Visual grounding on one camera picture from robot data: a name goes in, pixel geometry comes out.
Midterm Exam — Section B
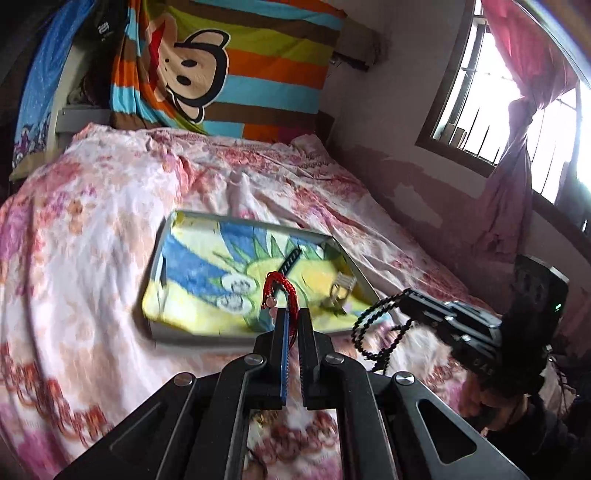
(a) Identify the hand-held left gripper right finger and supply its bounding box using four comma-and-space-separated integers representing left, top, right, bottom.
297, 308, 529, 480

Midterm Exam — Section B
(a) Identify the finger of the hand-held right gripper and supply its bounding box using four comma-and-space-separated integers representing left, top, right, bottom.
399, 288, 504, 342

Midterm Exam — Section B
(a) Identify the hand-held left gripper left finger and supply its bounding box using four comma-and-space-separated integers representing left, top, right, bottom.
53, 308, 291, 480

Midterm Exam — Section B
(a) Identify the black bead necklace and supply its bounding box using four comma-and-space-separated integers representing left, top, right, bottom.
352, 291, 416, 376

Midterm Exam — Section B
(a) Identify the red cord bracelet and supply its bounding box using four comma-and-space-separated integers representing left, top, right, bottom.
260, 271, 301, 344

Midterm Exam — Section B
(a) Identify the grey shallow tray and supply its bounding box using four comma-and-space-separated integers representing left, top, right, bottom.
141, 209, 382, 346

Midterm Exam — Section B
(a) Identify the person's right forearm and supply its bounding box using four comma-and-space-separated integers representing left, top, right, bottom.
485, 392, 591, 480

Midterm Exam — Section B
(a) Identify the person's right hand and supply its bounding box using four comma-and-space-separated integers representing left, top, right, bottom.
466, 374, 527, 437

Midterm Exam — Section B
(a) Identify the black hair clip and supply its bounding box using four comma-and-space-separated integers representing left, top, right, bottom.
277, 248, 303, 273

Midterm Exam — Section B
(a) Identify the cartoon print towel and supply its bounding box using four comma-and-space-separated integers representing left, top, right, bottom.
142, 217, 370, 335

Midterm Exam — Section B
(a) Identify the pink curtain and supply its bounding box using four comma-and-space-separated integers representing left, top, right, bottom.
480, 0, 583, 250

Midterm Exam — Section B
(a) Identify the barred window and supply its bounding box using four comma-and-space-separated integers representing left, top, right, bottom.
416, 0, 591, 217

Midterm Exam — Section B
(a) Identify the floral bedsheet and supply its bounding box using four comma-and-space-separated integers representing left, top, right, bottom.
0, 122, 509, 480

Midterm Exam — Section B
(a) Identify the striped monkey print blanket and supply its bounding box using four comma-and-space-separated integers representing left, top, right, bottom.
108, 0, 347, 139

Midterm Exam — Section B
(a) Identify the grey bed headboard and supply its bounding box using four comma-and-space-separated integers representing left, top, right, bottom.
54, 46, 112, 136

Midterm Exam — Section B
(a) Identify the blue dotted cloth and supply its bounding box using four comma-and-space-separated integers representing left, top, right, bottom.
11, 0, 88, 171

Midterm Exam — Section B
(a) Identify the black wall fixture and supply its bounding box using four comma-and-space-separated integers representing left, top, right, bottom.
331, 50, 376, 73

